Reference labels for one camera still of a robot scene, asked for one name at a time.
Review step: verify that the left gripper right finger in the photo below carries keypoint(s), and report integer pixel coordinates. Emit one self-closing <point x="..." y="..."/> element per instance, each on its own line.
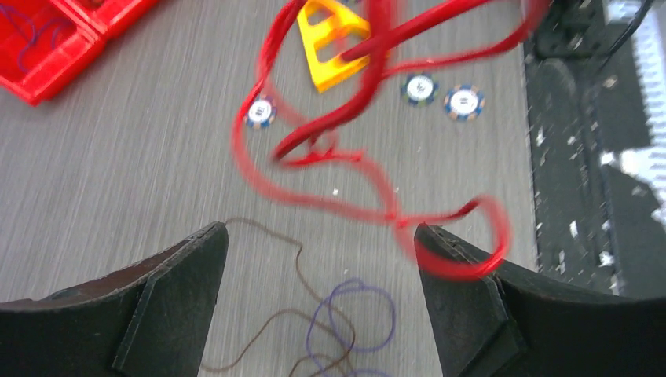
<point x="516" y="322"/>

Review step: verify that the white slotted cable duct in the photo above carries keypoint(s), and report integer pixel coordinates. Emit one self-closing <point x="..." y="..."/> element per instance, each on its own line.
<point x="647" y="164"/>

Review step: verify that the poker chip lowest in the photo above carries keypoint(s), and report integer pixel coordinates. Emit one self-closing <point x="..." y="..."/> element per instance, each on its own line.
<point x="463" y="103"/>

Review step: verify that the poker chip centre table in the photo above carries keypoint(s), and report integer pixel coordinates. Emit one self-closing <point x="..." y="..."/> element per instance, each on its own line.
<point x="261" y="113"/>

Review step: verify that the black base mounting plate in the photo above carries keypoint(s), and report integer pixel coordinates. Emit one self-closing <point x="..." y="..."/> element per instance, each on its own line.
<point x="593" y="223"/>

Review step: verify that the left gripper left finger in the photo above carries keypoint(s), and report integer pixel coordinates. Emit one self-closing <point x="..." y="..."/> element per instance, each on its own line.
<point x="151" y="318"/>

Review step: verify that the poker chip lower upper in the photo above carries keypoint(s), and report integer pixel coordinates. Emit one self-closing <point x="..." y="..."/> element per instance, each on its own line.
<point x="419" y="89"/>

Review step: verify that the yellow triangular plastic block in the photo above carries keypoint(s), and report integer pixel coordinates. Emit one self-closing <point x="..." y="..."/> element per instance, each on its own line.
<point x="325" y="27"/>

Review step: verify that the red four-compartment bin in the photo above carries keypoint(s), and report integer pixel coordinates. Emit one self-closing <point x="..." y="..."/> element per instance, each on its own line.
<point x="46" y="44"/>

